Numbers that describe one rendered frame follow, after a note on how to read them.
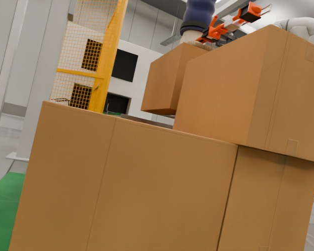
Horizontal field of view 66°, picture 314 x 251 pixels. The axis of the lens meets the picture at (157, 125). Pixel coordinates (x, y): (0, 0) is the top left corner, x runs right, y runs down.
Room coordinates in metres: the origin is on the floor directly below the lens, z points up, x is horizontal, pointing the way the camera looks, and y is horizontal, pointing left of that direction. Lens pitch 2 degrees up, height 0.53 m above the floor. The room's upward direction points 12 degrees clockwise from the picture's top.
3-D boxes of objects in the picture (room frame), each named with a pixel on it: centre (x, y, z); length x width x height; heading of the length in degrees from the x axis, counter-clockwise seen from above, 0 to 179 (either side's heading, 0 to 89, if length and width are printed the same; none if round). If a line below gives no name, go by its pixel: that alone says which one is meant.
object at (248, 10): (1.18, -0.33, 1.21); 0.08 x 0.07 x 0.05; 20
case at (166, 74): (1.74, -0.13, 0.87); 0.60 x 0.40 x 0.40; 20
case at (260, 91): (1.11, -0.37, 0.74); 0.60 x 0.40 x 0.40; 19
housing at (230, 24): (1.31, -0.29, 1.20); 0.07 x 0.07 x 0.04; 20
